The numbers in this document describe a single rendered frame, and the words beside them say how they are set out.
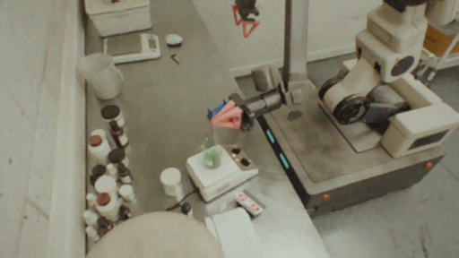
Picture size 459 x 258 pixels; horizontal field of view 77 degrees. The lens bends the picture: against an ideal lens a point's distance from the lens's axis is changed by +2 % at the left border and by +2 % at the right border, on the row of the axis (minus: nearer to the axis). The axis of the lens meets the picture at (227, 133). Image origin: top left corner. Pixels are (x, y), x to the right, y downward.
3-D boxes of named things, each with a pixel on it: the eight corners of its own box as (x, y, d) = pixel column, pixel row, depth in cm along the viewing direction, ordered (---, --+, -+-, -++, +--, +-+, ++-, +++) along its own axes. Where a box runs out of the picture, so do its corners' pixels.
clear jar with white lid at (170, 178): (178, 200, 89) (175, 186, 83) (160, 194, 90) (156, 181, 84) (186, 184, 93) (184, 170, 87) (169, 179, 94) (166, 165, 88)
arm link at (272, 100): (286, 107, 80) (275, 107, 85) (281, 84, 78) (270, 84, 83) (265, 116, 78) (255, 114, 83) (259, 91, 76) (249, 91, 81)
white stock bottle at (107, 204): (125, 217, 85) (115, 201, 78) (107, 226, 84) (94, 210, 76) (119, 202, 89) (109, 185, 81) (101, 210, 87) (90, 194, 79)
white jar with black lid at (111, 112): (103, 123, 110) (97, 109, 105) (119, 115, 113) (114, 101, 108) (111, 133, 107) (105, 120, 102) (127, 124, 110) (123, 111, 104)
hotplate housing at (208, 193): (237, 149, 102) (238, 133, 96) (258, 175, 95) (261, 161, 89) (181, 176, 95) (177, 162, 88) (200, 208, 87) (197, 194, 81)
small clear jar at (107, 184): (101, 204, 88) (94, 194, 83) (101, 189, 92) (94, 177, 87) (121, 200, 89) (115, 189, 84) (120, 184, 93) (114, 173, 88)
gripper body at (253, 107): (248, 116, 72) (272, 107, 74) (229, 93, 78) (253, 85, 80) (246, 133, 77) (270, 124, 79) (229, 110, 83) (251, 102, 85)
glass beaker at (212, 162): (227, 167, 87) (227, 150, 81) (207, 174, 85) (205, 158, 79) (218, 150, 91) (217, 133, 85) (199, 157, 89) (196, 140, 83)
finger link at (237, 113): (215, 120, 71) (247, 108, 74) (203, 103, 75) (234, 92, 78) (216, 138, 76) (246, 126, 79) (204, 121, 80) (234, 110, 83)
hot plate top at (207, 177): (219, 144, 93) (219, 142, 93) (239, 171, 87) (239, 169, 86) (186, 160, 89) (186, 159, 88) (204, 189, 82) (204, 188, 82)
